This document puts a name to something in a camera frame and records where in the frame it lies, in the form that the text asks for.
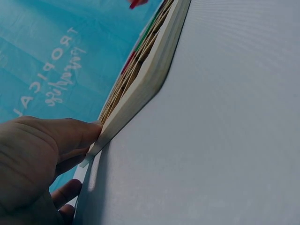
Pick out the person's left hand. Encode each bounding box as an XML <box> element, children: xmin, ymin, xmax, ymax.
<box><xmin>0</xmin><ymin>116</ymin><xmax>103</xmax><ymax>225</ymax></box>

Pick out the row of wooden tiles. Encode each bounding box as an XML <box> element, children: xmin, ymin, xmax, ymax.
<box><xmin>100</xmin><ymin>0</ymin><xmax>176</xmax><ymax>125</ymax></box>

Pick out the red flat piece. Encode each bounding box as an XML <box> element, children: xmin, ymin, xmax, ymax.
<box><xmin>129</xmin><ymin>0</ymin><xmax>149</xmax><ymax>10</ymax></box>

